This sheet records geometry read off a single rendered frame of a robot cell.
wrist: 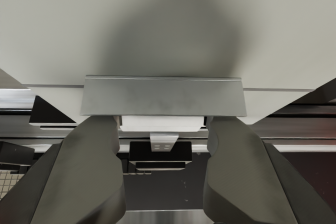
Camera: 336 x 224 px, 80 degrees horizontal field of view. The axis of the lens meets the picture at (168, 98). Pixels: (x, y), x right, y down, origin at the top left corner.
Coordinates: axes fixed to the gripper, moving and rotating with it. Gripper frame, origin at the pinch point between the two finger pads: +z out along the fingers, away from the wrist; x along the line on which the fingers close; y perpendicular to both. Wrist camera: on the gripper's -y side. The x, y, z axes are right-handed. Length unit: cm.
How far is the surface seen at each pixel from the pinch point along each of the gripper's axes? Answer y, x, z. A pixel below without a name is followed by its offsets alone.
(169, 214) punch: 12.2, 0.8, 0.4
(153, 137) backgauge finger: 9.5, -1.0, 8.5
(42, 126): 6.8, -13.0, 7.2
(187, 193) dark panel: 51, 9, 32
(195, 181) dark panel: 49, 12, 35
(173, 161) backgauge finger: 21.7, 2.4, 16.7
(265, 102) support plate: 0.7, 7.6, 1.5
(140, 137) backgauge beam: 21.6, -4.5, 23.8
